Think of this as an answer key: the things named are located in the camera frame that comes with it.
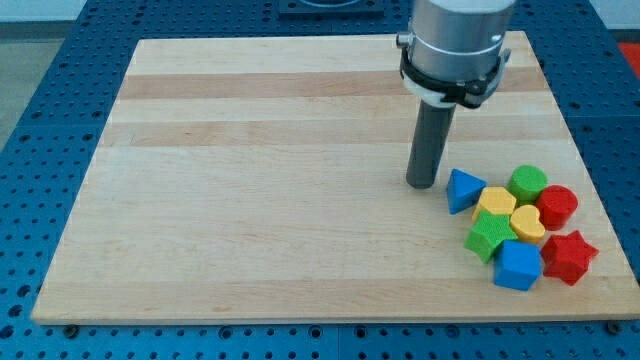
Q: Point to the yellow heart block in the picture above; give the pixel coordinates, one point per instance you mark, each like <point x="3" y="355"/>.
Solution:
<point x="525" y="222"/>

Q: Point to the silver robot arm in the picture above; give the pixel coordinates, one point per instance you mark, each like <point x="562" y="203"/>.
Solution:
<point x="452" y="54"/>

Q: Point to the blue cube block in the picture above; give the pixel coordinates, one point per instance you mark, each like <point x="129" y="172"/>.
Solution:
<point x="517" y="265"/>

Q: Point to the red cylinder block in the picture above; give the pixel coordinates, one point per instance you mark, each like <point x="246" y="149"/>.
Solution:
<point x="556" y="205"/>

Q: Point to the yellow hexagon block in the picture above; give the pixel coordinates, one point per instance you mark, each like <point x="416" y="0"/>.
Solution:
<point x="496" y="201"/>

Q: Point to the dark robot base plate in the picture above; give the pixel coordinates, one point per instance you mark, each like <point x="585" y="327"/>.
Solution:
<point x="331" y="8"/>

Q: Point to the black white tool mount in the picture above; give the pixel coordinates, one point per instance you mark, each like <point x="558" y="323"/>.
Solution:
<point x="439" y="93"/>

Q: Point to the green star block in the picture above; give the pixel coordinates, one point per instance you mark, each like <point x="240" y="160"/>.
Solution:
<point x="487" y="235"/>

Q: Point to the red star block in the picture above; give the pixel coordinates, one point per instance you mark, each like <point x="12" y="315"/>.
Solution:
<point x="567" y="257"/>

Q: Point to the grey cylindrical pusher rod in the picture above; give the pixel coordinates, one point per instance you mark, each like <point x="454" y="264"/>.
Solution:
<point x="430" y="135"/>

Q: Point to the green cylinder block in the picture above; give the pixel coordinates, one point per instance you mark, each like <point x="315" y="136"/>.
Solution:
<point x="526" y="183"/>

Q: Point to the blue triangle block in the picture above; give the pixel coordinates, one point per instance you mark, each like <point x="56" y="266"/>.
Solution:
<point x="463" y="190"/>

